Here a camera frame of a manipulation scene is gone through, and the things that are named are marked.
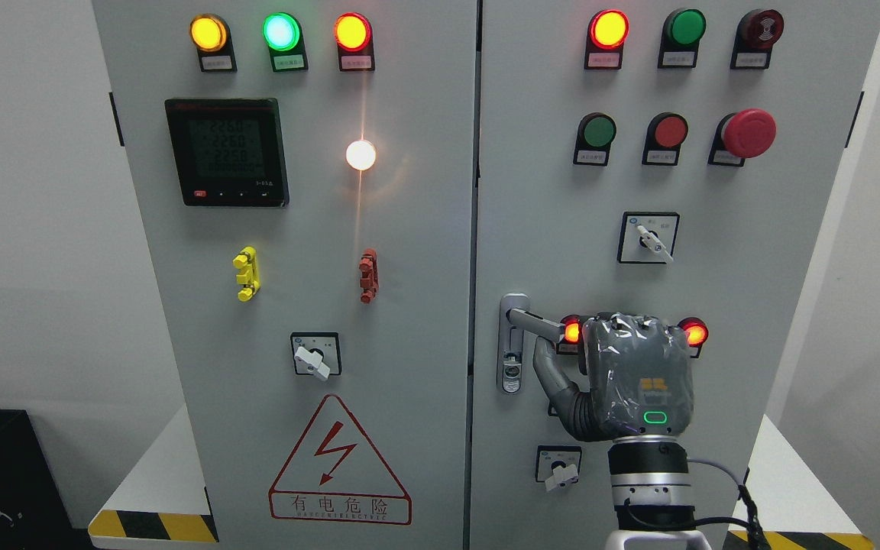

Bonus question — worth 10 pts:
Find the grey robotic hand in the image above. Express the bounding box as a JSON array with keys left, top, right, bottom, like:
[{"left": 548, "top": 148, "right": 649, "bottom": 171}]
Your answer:
[{"left": 533, "top": 312, "right": 694, "bottom": 442}]

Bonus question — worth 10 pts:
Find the silver door handle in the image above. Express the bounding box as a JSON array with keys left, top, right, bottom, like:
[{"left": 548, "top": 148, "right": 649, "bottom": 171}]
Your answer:
[{"left": 498, "top": 293, "right": 565, "bottom": 396}]

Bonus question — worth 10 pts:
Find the right cabinet door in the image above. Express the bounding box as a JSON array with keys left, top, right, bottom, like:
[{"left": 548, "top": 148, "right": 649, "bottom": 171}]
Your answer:
[{"left": 469, "top": 1, "right": 880, "bottom": 549}]

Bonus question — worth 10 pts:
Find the cabinet door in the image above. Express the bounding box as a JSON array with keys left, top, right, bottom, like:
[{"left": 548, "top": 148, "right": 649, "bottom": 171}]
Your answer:
[
  {"left": 93, "top": 1, "right": 478, "bottom": 549},
  {"left": 469, "top": 1, "right": 880, "bottom": 549}
]

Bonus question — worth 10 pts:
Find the left cabinet door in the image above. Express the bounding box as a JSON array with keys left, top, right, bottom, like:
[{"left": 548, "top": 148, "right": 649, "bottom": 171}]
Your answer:
[{"left": 93, "top": 1, "right": 478, "bottom": 549}]

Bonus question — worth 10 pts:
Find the red lit indicator middle left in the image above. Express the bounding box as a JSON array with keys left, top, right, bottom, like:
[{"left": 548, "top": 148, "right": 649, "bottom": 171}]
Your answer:
[{"left": 556, "top": 314, "right": 582, "bottom": 355}]

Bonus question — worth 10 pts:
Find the red lit indicator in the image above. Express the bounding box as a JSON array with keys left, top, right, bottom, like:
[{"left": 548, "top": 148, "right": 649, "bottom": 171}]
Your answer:
[
  {"left": 584, "top": 9, "right": 629, "bottom": 70},
  {"left": 678, "top": 316, "right": 710, "bottom": 358},
  {"left": 556, "top": 314, "right": 582, "bottom": 355}
]

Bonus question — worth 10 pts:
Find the red lit indicator middle right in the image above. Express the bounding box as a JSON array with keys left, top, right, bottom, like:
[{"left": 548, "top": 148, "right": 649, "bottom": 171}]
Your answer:
[{"left": 678, "top": 316, "right": 710, "bottom": 358}]

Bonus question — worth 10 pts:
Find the red push button upper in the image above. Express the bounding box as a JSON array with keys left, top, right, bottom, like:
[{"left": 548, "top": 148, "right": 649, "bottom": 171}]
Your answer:
[{"left": 642, "top": 112, "right": 688, "bottom": 167}]

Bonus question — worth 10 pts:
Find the green push button upper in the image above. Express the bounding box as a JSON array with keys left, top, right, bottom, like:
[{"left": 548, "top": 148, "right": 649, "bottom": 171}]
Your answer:
[{"left": 573, "top": 112, "right": 616, "bottom": 167}]

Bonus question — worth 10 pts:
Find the red emergency stop button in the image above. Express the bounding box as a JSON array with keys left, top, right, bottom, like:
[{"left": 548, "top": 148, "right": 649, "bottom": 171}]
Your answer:
[{"left": 707, "top": 108, "right": 778, "bottom": 167}]

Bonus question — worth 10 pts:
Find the red lightning warning sticker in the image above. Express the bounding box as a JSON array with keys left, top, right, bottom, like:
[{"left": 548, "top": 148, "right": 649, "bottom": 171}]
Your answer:
[{"left": 269, "top": 394, "right": 413, "bottom": 526}]

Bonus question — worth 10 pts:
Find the red lit indicator top right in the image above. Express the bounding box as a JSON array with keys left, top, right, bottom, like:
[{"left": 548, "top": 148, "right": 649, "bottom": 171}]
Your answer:
[{"left": 584, "top": 9, "right": 629, "bottom": 70}]

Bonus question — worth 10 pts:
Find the green indicator top right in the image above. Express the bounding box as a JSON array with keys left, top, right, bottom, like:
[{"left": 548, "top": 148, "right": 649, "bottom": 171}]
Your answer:
[{"left": 658, "top": 8, "right": 707, "bottom": 69}]

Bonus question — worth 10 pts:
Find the white glowing indicator light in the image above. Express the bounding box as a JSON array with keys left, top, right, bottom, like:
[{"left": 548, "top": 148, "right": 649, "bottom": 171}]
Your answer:
[{"left": 345, "top": 139, "right": 377, "bottom": 172}]

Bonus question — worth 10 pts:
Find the dark red buzzer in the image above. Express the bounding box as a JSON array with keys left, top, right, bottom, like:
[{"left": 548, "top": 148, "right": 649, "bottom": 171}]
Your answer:
[{"left": 730, "top": 9, "right": 785, "bottom": 70}]

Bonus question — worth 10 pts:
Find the red indicator light top left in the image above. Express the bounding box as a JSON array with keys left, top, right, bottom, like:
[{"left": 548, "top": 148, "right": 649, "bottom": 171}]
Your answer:
[{"left": 333, "top": 11, "right": 376, "bottom": 72}]

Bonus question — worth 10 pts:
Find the black digital power meter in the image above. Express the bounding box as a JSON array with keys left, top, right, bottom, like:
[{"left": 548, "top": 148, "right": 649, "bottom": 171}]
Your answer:
[{"left": 164, "top": 98, "right": 290, "bottom": 208}]

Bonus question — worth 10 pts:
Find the green indicator light top left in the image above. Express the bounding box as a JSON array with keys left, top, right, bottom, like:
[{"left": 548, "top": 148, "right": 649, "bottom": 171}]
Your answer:
[{"left": 261, "top": 11, "right": 308, "bottom": 73}]

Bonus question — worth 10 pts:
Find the white platform with hazard stripes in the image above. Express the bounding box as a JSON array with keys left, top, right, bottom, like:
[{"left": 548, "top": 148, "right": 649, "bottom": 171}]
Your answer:
[{"left": 88, "top": 409, "right": 874, "bottom": 549}]

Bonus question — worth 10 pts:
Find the yellow indicator light top left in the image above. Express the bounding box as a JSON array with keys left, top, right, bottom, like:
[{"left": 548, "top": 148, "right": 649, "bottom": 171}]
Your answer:
[{"left": 189, "top": 13, "right": 238, "bottom": 73}]

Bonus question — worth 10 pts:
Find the black box bottom left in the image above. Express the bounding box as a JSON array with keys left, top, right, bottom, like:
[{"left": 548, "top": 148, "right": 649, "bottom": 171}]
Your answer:
[{"left": 0, "top": 409, "right": 73, "bottom": 549}]

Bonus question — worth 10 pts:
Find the lower white selector switch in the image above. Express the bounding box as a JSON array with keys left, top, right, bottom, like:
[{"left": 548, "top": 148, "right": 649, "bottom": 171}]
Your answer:
[{"left": 535, "top": 445, "right": 582, "bottom": 492}]

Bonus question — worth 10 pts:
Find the white selector switch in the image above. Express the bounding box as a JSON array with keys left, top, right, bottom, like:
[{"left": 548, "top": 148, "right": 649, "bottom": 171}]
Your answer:
[
  {"left": 290, "top": 332, "right": 342, "bottom": 380},
  {"left": 535, "top": 445, "right": 582, "bottom": 492}
]

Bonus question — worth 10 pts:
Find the upper right selector switch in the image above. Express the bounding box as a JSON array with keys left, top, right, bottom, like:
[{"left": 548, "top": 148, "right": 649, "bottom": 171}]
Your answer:
[{"left": 617, "top": 212, "right": 680, "bottom": 264}]

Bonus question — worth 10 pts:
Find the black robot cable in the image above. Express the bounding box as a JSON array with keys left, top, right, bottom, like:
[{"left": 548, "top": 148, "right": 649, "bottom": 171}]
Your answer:
[{"left": 617, "top": 457, "right": 773, "bottom": 550}]

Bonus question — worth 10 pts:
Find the left white selector switch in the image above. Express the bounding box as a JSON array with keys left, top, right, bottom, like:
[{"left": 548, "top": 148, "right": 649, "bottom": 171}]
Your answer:
[{"left": 290, "top": 332, "right": 342, "bottom": 380}]

